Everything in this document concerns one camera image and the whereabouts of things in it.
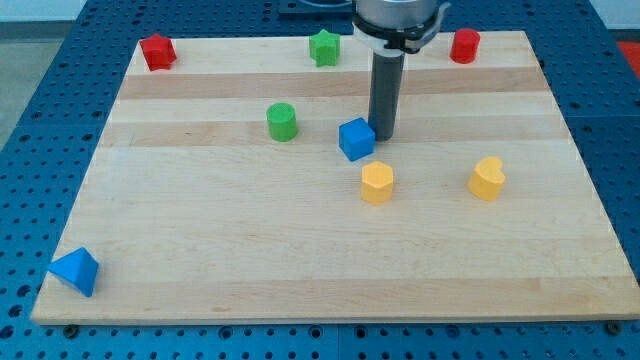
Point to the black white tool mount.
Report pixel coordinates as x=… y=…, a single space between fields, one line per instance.
x=391 y=28

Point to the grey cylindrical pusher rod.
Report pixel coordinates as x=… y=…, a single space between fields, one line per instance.
x=386 y=77

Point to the blue cube block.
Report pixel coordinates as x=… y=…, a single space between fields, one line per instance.
x=356 y=139

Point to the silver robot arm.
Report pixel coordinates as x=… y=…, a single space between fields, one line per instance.
x=393 y=29

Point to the green star block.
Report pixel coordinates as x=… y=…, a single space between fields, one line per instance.
x=324 y=48

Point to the red cylinder block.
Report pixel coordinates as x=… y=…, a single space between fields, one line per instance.
x=465 y=45

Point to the yellow hexagon block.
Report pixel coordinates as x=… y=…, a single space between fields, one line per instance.
x=377 y=182

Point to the green cylinder block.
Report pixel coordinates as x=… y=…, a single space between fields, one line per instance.
x=281 y=119

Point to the yellow heart block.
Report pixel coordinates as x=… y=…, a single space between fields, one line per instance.
x=487 y=179

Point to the wooden board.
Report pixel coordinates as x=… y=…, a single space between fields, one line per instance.
x=197 y=216

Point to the red star block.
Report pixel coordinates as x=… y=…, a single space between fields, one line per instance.
x=158 y=52

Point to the blue triangle block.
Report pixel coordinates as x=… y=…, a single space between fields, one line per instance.
x=77 y=270

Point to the dark blue base plate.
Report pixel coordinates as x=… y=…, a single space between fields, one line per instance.
x=314 y=9

